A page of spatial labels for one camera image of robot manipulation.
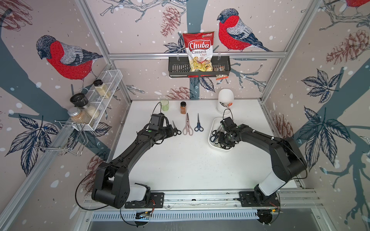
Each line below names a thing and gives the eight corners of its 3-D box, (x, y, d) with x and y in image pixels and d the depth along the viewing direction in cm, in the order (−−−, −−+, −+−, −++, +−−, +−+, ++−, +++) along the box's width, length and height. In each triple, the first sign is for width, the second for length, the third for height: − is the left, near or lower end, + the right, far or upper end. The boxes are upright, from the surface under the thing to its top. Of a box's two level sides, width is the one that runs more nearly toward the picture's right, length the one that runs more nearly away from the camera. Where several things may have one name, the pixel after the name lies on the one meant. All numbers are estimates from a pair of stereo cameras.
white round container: (217, 115, 113) (220, 100, 100) (215, 103, 121) (218, 88, 108) (230, 115, 113) (236, 100, 100) (228, 103, 121) (232, 88, 108)
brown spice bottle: (180, 114, 113) (180, 106, 106) (181, 109, 117) (180, 101, 109) (186, 114, 113) (185, 106, 106) (186, 109, 117) (186, 101, 109)
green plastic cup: (160, 111, 117) (159, 105, 111) (161, 105, 121) (160, 99, 115) (169, 111, 117) (168, 105, 111) (169, 105, 120) (168, 99, 115)
